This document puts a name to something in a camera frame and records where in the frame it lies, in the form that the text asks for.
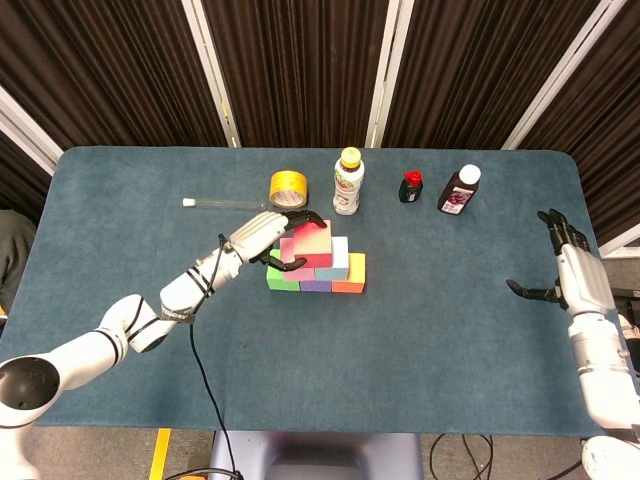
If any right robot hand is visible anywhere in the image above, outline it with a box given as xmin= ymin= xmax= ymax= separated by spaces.
xmin=506 ymin=208 xmax=616 ymax=316

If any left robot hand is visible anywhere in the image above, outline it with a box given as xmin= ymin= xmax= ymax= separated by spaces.
xmin=227 ymin=209 xmax=329 ymax=269

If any green foam cube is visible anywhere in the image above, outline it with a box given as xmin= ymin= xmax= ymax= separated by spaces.
xmin=266 ymin=263 xmax=302 ymax=292

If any pink foam cube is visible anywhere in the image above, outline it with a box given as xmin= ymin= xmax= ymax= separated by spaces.
xmin=279 ymin=237 xmax=317 ymax=283

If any red foam cube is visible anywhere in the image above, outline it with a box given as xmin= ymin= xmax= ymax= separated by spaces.
xmin=292 ymin=218 xmax=335 ymax=270

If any light blue foam cube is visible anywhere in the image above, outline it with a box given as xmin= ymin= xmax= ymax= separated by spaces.
xmin=313 ymin=236 xmax=350 ymax=283

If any orange foam cube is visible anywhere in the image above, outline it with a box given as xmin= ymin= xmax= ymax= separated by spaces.
xmin=331 ymin=252 xmax=367 ymax=294

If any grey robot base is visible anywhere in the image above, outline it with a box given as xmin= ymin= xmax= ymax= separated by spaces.
xmin=207 ymin=430 xmax=424 ymax=480

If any black floor equipment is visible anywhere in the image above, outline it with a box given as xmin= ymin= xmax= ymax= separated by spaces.
xmin=612 ymin=287 xmax=640 ymax=341

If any yellow tape roll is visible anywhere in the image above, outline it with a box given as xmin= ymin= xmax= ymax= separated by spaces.
xmin=269 ymin=170 xmax=310 ymax=209

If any glass test tube white cap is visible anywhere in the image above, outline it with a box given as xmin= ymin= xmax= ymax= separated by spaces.
xmin=182 ymin=197 xmax=267 ymax=212

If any drink bottle yellow cap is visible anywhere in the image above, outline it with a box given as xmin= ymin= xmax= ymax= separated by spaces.
xmin=332 ymin=146 xmax=366 ymax=216

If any dark bottle white cap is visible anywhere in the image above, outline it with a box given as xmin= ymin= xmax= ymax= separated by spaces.
xmin=437 ymin=164 xmax=483 ymax=215

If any black ink bottle red cap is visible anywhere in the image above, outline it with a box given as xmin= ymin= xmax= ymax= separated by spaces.
xmin=398 ymin=170 xmax=425 ymax=204

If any brown pleated partition screen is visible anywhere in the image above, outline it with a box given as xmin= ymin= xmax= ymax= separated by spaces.
xmin=514 ymin=0 xmax=640 ymax=246
xmin=202 ymin=0 xmax=391 ymax=149
xmin=0 ymin=129 xmax=51 ymax=214
xmin=382 ymin=0 xmax=601 ymax=150
xmin=0 ymin=0 xmax=242 ymax=151

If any blue-grey table cloth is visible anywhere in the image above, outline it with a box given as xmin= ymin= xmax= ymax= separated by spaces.
xmin=9 ymin=145 xmax=619 ymax=436

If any yellow floor tape strip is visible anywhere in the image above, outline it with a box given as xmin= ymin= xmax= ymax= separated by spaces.
xmin=148 ymin=428 xmax=172 ymax=480

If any person in grey clothing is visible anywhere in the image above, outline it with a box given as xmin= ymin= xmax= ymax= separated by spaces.
xmin=0 ymin=208 xmax=37 ymax=316

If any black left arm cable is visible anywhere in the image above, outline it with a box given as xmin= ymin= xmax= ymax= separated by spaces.
xmin=169 ymin=232 xmax=244 ymax=480

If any black floor cable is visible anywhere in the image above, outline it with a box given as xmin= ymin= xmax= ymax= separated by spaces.
xmin=428 ymin=433 xmax=586 ymax=480

